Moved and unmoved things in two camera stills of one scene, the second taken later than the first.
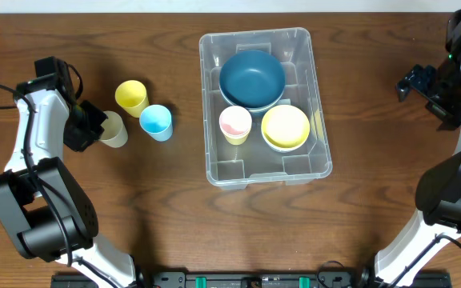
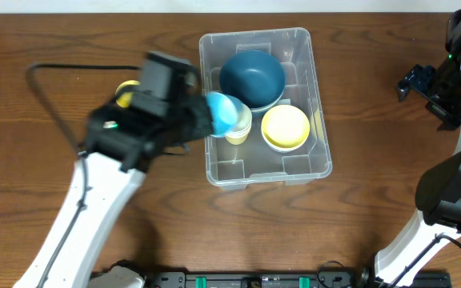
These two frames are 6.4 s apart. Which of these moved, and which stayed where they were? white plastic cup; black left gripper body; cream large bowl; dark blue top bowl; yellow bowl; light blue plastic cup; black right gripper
Moved: black left gripper body; white plastic cup; light blue plastic cup
Stayed: yellow bowl; dark blue top bowl; black right gripper; cream large bowl
